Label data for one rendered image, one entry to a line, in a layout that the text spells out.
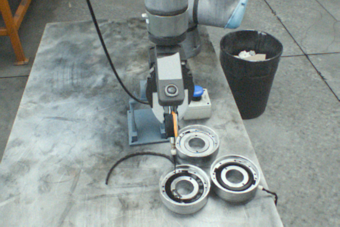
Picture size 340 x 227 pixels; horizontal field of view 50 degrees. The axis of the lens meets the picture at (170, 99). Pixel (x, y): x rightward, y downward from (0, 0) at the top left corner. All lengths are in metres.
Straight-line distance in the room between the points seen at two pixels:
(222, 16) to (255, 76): 0.91
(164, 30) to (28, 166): 0.48
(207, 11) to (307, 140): 1.23
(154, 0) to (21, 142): 0.54
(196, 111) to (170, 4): 0.41
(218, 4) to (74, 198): 0.65
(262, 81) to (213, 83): 0.94
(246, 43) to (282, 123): 0.51
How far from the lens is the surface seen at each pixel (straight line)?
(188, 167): 0.81
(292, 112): 2.32
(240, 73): 1.97
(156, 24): 0.64
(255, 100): 2.11
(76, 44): 1.34
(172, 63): 0.66
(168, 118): 0.76
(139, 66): 1.18
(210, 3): 1.11
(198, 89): 0.95
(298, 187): 1.92
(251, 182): 0.81
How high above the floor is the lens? 1.45
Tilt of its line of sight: 39 degrees down
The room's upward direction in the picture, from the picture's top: 1 degrees counter-clockwise
